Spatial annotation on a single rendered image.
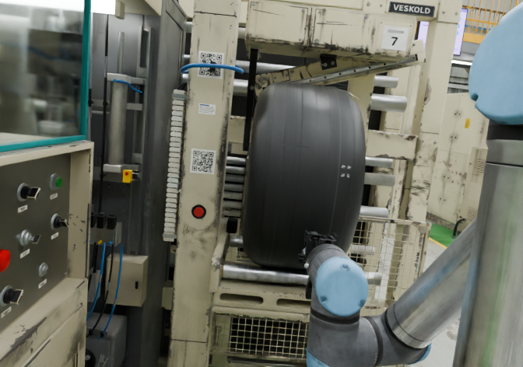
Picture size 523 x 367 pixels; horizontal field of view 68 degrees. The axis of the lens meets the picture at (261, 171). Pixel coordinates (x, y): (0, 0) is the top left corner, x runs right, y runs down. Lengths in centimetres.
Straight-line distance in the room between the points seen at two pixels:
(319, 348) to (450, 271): 26
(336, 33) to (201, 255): 91
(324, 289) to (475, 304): 31
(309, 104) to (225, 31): 34
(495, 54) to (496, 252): 18
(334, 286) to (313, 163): 39
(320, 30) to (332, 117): 50
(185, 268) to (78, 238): 35
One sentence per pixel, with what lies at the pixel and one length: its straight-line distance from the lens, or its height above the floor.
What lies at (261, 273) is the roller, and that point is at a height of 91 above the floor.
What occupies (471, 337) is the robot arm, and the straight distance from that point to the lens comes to 45.
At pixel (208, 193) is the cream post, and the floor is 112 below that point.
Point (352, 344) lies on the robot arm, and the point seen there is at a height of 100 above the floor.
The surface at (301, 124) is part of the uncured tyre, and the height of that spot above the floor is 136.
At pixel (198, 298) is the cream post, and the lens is 133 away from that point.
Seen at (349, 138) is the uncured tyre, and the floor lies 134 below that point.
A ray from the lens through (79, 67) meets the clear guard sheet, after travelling 106.
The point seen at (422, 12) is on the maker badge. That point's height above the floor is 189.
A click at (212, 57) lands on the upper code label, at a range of 119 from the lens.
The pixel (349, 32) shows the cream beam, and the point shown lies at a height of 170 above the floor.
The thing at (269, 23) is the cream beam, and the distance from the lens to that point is 147.
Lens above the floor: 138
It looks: 8 degrees down
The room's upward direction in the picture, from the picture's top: 6 degrees clockwise
